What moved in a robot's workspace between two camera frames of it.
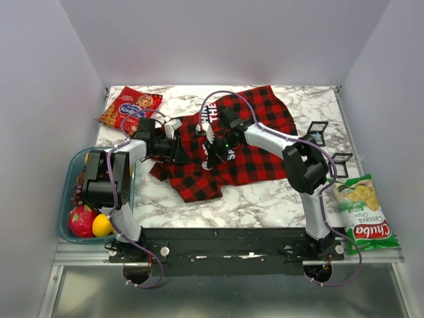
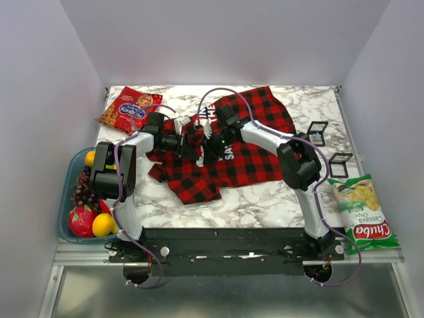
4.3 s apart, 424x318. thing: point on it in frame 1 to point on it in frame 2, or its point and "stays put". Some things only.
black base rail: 225,251 stays put
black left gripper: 177,150 to 188,152
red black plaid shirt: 214,152 stays put
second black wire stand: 338,161 stays put
